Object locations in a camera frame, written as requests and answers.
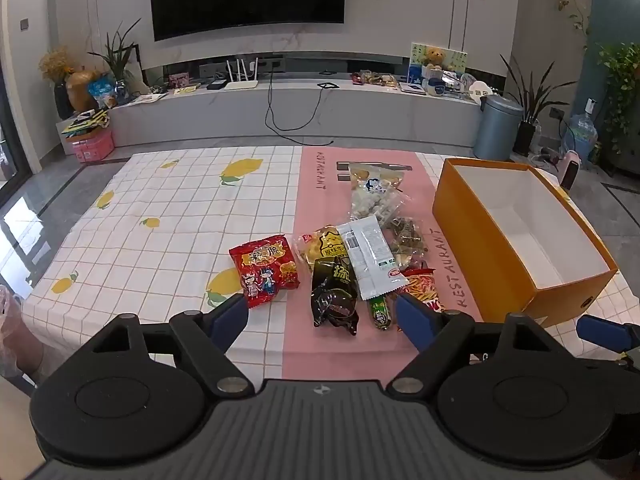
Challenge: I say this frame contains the orange cardboard box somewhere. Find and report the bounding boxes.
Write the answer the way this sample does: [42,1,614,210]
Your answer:
[431,157,619,328]

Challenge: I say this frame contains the white checked lemon tablecloth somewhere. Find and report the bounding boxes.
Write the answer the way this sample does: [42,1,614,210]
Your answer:
[22,146,640,401]

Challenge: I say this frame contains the grey stone television console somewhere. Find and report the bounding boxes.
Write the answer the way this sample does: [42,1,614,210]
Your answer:
[107,82,483,150]

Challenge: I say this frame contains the black snack packet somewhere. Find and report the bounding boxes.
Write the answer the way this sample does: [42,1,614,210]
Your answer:
[310,256,362,337]

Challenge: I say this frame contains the green sausage stick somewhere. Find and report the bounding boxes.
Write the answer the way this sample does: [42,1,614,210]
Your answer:
[366,296,396,331]

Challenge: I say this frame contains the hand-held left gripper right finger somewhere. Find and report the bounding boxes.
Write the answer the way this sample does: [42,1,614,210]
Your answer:
[385,292,557,397]

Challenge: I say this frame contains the white potato sticks bag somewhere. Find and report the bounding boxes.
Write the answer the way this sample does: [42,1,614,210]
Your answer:
[348,161,406,198]

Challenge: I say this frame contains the dried yellow flowers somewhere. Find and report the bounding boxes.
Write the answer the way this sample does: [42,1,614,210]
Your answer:
[39,47,76,118]

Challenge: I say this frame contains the red cartoon snack packet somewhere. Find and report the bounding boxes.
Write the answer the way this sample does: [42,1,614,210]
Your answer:
[229,234,301,309]

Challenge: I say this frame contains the green climbing vine plant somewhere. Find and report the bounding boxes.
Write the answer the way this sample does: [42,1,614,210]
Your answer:
[597,42,640,156]

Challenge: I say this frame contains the green picture card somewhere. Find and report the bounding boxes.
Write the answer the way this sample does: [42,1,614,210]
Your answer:
[410,42,468,73]

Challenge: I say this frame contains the red striped snack packet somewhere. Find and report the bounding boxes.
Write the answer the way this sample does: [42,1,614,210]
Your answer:
[397,265,446,333]

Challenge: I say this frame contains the potted plant with long leaves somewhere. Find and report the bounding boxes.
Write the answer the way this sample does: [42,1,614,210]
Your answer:
[500,52,576,156]

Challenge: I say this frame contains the pile of wrapped candies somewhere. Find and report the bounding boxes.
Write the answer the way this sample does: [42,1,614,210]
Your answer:
[350,71,398,87]

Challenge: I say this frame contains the green plant in glass vase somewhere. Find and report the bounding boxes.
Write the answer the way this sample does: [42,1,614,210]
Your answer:
[87,17,143,106]

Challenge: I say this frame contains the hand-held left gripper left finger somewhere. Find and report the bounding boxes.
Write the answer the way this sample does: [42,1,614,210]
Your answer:
[82,292,251,397]

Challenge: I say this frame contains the clear bag of white balls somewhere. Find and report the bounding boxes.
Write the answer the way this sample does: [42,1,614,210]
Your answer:
[350,187,413,226]

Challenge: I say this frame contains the yellow pastry packet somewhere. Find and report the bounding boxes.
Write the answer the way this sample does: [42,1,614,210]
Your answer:
[295,225,351,273]

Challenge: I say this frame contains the grey trash can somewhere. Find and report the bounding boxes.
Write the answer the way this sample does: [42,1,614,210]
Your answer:
[472,94,525,161]

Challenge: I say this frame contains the pink bottle print mat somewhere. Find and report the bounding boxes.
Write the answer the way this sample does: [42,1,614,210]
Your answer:
[282,147,483,378]

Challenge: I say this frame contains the white router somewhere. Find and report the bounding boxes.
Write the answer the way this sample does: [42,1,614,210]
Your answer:
[223,57,261,91]

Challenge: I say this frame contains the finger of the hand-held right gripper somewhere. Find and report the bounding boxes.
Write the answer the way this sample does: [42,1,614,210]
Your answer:
[575,315,640,358]

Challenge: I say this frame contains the black cable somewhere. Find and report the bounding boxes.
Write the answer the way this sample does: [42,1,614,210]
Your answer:
[264,72,336,133]

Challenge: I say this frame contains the pink storage box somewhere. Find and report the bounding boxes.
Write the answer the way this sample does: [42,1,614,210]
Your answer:
[70,129,116,163]

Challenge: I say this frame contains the small pink appliance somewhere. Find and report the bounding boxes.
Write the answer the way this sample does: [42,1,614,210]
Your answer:
[560,151,583,191]

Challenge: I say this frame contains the stack of colourful books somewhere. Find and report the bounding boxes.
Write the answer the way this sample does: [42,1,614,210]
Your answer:
[61,109,111,136]

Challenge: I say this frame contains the gold vase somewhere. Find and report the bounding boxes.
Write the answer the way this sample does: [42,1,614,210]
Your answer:
[66,71,98,112]

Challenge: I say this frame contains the white silver snack packet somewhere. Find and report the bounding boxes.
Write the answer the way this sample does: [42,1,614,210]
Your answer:
[336,214,408,302]

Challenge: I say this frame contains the blue packet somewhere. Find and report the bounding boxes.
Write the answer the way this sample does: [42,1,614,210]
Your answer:
[89,74,117,108]

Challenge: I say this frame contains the blue water bottle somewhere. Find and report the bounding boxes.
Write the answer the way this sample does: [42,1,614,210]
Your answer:
[565,100,599,158]

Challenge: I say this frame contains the person's leg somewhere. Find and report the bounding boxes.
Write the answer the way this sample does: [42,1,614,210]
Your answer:
[0,284,48,391]

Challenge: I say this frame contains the brown teddy bear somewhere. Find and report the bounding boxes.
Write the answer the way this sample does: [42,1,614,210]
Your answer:
[421,46,447,71]

